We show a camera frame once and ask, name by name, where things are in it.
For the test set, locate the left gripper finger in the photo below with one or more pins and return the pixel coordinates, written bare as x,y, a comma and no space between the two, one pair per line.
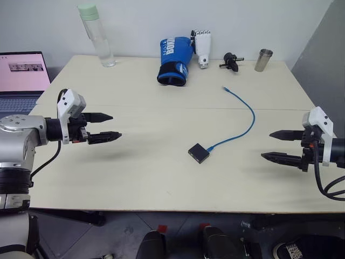
105,136
99,117

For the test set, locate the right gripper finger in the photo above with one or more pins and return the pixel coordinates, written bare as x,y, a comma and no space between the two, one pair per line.
285,159
288,135

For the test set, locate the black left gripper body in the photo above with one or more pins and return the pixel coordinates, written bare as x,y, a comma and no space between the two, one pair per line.
77,127

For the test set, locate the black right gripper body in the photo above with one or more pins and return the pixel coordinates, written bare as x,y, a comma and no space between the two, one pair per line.
310,151

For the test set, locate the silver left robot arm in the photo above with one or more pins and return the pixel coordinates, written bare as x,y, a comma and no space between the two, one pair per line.
16,136

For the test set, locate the small black box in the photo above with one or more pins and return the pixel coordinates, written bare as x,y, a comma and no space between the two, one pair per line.
198,153

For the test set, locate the clear bottle with green lid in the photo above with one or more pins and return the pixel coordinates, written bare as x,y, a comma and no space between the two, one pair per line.
101,40

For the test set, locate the open laptop with pink screen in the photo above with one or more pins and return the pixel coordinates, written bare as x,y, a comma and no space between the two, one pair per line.
20,75

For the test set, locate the stainless steel cup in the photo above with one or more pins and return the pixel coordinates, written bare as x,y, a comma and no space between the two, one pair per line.
263,60

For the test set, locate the black sneaker with white sole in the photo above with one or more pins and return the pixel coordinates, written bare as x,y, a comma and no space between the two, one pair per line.
299,246

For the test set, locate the small black metal gadget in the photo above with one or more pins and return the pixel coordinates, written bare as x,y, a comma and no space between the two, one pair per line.
231,60

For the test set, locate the blue boxing glove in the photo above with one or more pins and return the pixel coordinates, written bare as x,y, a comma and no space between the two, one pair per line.
173,58

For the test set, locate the dark rounded shape red tab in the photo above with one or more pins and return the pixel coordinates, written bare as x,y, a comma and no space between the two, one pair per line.
152,244
218,242

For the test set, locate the white robot torso shell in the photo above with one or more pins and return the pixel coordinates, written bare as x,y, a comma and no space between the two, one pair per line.
13,232

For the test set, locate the white robotic hand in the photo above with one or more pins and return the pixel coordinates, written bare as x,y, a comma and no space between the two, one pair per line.
202,44

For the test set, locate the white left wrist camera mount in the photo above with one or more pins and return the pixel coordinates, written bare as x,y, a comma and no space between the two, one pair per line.
69,101

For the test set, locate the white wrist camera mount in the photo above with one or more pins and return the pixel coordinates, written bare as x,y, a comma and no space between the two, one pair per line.
69,101
320,117

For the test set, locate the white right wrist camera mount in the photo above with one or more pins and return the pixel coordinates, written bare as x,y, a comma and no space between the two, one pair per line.
320,117

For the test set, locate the black table frame leg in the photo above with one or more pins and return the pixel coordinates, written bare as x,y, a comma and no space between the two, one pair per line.
78,215

